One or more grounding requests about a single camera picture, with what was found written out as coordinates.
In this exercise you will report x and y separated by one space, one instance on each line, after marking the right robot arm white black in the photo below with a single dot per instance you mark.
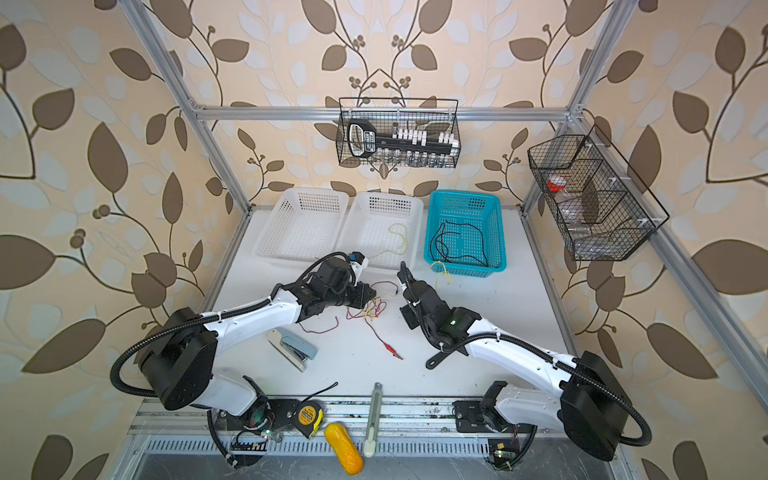
584 400

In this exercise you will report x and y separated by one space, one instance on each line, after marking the aluminium frame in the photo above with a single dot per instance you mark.
665 272

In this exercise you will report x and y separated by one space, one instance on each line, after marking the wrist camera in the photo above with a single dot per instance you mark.
357 263
406 280

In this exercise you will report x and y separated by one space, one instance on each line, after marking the black wire basket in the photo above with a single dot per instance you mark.
604 214
432 114

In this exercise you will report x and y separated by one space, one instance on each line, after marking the yellow corn cob toy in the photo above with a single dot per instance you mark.
345 450

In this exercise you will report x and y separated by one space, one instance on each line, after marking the left white plastic basket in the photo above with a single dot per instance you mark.
303 226

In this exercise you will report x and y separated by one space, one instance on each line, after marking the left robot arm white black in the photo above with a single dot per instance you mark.
176 364

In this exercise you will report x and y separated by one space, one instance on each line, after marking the white plastic basket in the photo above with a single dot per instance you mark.
303 226
384 227

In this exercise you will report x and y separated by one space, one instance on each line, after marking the white utility knife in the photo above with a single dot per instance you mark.
372 429

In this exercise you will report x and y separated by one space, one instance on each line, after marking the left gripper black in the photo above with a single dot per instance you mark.
362 295

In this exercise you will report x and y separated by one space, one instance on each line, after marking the green black pipe wrench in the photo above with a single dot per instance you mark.
440 356

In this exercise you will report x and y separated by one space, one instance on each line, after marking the back black wire basket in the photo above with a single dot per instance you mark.
432 114

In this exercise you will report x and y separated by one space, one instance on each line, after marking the middle white plastic basket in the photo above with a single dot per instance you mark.
384 227

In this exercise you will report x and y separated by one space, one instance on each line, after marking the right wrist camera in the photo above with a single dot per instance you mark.
406 280

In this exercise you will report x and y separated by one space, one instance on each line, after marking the grey blue stapler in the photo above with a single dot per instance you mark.
292 347

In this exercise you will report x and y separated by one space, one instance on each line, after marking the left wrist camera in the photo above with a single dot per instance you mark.
357 263

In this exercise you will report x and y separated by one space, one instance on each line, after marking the teal plastic basket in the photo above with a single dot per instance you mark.
464 234

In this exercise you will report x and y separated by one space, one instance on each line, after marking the right black wire basket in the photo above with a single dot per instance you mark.
604 214

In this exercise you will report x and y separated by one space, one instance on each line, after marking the yellow black tape measure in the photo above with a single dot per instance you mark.
308 414

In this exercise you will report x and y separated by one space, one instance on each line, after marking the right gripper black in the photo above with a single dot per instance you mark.
409 317

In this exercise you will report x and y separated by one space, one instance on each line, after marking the black socket tool set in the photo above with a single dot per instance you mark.
364 141

